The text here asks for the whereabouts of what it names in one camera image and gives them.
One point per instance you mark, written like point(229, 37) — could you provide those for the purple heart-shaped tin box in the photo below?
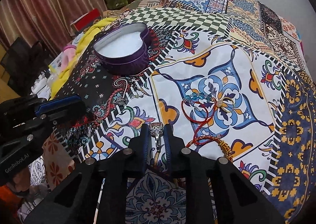
point(124, 51)

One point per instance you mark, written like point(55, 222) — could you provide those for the red box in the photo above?
point(85, 20)

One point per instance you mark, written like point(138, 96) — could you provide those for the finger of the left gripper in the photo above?
point(68, 116)
point(57, 104)

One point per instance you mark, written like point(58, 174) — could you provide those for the yellow blanket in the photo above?
point(72, 54)

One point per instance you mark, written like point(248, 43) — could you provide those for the colourful patchwork bedspread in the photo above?
point(231, 69)

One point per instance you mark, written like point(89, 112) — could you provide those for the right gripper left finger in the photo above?
point(96, 191)

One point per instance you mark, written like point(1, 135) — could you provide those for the striped brown curtain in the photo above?
point(43, 20)

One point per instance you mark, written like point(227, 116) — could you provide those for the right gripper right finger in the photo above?
point(216, 191)

